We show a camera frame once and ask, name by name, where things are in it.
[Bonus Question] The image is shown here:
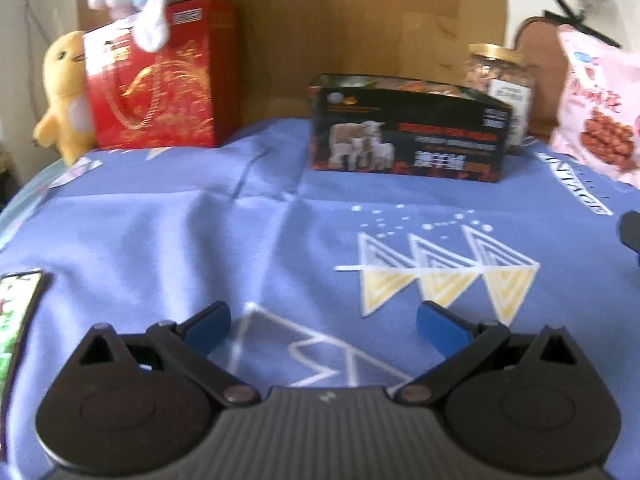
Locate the large cardboard box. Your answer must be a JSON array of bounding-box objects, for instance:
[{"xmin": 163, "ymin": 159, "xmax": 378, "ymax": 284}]
[{"xmin": 75, "ymin": 0, "xmax": 509, "ymax": 131}]

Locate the green snack packet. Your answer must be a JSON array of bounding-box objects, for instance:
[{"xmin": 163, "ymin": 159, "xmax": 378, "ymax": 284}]
[{"xmin": 0, "ymin": 269, "xmax": 46, "ymax": 406}]

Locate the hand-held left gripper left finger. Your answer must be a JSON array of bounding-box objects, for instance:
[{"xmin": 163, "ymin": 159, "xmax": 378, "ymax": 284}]
[{"xmin": 77, "ymin": 301, "xmax": 261, "ymax": 407}]

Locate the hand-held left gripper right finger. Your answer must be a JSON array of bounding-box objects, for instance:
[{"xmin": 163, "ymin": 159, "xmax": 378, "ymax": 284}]
[{"xmin": 395, "ymin": 300, "xmax": 584, "ymax": 407}]

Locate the black printed cardboard box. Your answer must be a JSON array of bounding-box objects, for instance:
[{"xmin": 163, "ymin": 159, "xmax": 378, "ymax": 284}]
[{"xmin": 307, "ymin": 74, "xmax": 514, "ymax": 185}]

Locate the yellow plush duck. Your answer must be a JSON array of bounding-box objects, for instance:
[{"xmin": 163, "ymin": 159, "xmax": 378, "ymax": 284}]
[{"xmin": 32, "ymin": 30, "xmax": 99, "ymax": 166}]

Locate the brown chair back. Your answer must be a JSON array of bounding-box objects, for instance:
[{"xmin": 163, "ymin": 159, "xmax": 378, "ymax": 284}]
[{"xmin": 512, "ymin": 16, "xmax": 576, "ymax": 143}]

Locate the red gift box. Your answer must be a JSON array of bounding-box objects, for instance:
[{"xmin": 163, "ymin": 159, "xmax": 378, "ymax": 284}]
[{"xmin": 82, "ymin": 0, "xmax": 239, "ymax": 151}]

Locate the pink snack bag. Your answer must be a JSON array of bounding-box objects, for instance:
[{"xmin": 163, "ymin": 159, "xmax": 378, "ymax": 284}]
[{"xmin": 547, "ymin": 24, "xmax": 640, "ymax": 186}]

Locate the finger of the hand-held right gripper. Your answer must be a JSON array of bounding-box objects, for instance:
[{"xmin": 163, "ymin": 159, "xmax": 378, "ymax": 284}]
[{"xmin": 618, "ymin": 210, "xmax": 640, "ymax": 267}]

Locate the blue printed bedsheet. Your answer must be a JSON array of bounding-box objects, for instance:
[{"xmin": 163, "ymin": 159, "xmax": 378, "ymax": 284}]
[{"xmin": 0, "ymin": 117, "xmax": 640, "ymax": 480}]

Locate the black metal stand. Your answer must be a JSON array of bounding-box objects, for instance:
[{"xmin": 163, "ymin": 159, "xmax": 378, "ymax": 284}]
[{"xmin": 542, "ymin": 0, "xmax": 623, "ymax": 49}]

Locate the glass jar with gold lid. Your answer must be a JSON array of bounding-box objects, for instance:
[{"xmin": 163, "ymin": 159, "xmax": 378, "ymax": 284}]
[{"xmin": 462, "ymin": 42, "xmax": 534, "ymax": 149}]

